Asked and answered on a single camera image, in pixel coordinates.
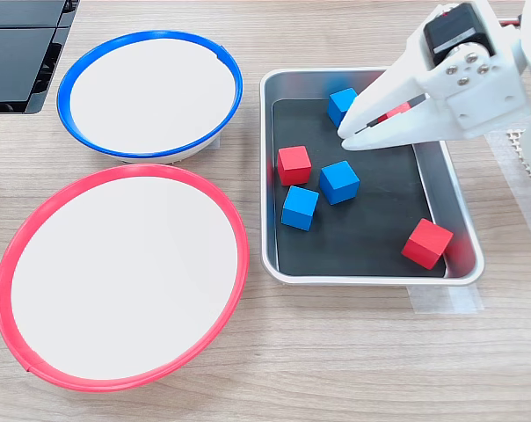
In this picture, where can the small red cube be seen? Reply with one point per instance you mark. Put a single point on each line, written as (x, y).
(294, 163)
(426, 244)
(399, 111)

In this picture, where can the small blue cube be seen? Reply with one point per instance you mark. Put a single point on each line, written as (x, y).
(300, 207)
(340, 105)
(338, 182)

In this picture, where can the steel tray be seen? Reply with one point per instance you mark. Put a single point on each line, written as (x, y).
(463, 246)

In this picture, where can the black tray mat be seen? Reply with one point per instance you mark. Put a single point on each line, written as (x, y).
(366, 228)

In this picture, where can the translucent film sheet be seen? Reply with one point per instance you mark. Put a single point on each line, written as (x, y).
(505, 171)

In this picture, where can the clear tape strip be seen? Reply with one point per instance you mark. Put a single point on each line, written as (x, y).
(445, 301)

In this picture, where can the white plate blue rim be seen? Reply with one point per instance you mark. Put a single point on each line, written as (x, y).
(151, 96)

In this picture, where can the white plate red rim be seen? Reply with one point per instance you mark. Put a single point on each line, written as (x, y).
(125, 281)

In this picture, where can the black electronic device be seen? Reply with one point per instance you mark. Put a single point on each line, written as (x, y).
(15, 57)

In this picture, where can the pale perforated base plate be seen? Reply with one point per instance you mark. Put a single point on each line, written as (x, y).
(516, 138)

